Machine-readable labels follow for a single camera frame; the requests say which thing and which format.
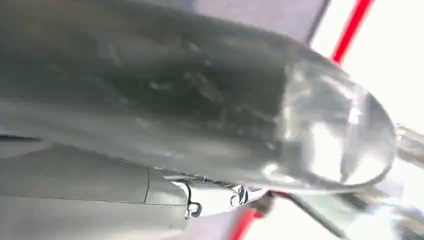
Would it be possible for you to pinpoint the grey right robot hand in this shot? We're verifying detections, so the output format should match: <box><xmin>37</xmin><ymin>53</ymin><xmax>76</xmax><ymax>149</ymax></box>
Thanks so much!
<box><xmin>0</xmin><ymin>0</ymin><xmax>424</xmax><ymax>240</ymax></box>

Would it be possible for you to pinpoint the grey flat panel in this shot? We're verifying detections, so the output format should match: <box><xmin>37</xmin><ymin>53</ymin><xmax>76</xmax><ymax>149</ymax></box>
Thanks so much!
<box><xmin>191</xmin><ymin>0</ymin><xmax>332</xmax><ymax>45</ymax></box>

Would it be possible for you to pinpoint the red tape stripe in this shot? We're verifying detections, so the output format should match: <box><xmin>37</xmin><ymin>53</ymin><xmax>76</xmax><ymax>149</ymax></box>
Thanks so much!
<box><xmin>227</xmin><ymin>0</ymin><xmax>376</xmax><ymax>240</ymax></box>

